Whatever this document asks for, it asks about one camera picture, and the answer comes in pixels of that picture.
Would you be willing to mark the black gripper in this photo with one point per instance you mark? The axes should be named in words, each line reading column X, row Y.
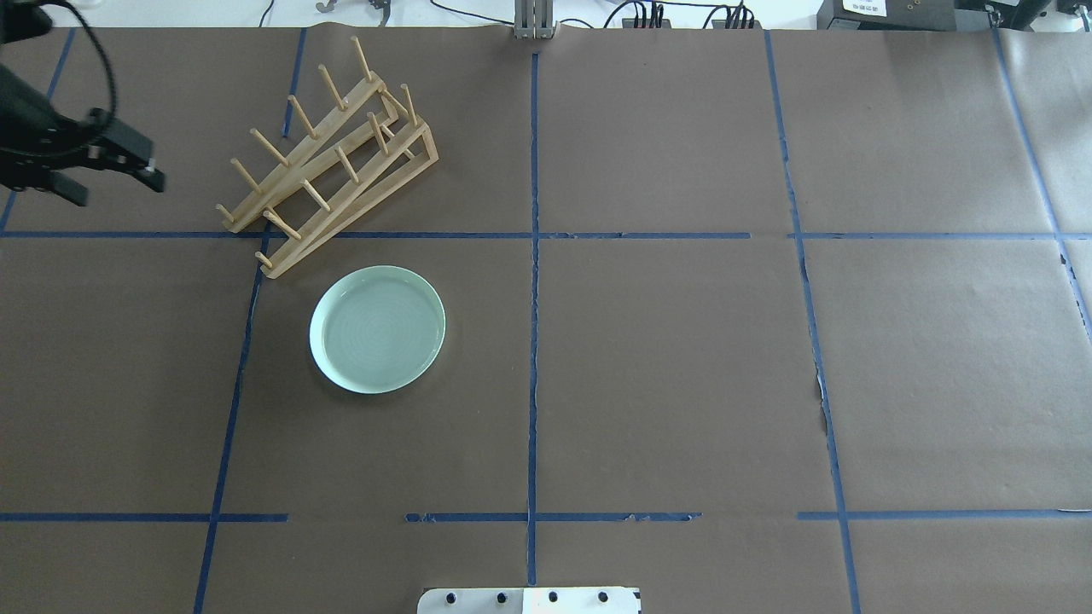
column 34, row 152

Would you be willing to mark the light green round plate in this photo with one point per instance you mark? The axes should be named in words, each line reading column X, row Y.
column 377, row 329

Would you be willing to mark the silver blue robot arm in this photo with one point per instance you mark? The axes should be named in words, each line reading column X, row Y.
column 15, row 89

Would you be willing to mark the wooden plate rack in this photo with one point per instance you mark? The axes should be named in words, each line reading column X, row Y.
column 372, row 143

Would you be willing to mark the grey aluminium post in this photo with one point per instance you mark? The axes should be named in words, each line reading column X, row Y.
column 534, row 19

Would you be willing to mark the white pedestal base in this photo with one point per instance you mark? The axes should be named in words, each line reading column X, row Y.
column 592, row 599

